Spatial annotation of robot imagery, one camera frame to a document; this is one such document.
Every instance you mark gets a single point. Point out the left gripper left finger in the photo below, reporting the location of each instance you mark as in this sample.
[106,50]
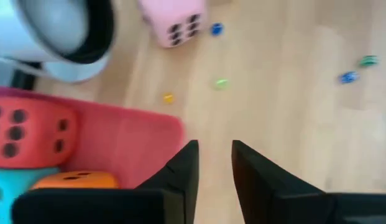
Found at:
[168,202]

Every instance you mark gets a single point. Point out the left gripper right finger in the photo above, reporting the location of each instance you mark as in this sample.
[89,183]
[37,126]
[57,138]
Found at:
[273,199]

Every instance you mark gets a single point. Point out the large orange foam die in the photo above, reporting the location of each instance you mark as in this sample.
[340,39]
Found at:
[74,180]

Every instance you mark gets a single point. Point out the small yellow die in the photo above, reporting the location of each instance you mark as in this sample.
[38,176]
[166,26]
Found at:
[168,98]

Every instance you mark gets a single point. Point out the large red foam die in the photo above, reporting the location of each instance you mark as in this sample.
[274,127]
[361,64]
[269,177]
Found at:
[34,133]

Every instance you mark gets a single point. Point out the large teal foam die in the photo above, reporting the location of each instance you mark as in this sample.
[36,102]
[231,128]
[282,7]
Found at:
[6,186]

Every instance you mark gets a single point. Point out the small dark green die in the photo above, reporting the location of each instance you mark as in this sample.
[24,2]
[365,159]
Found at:
[368,60]

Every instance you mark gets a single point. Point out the large pink foam die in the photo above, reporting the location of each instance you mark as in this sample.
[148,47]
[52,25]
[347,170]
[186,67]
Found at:
[168,18]

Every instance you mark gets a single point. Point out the pink plastic tray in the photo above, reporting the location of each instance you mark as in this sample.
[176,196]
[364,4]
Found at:
[133,140]

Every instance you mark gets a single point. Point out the small light green die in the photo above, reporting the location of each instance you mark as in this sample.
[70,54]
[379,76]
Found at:
[222,83]

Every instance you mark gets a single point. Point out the small blue die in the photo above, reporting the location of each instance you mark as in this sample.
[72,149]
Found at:
[348,77]
[216,29]

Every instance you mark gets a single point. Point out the white cylinder with black opening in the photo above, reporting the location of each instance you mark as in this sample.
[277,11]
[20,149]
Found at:
[12,31]

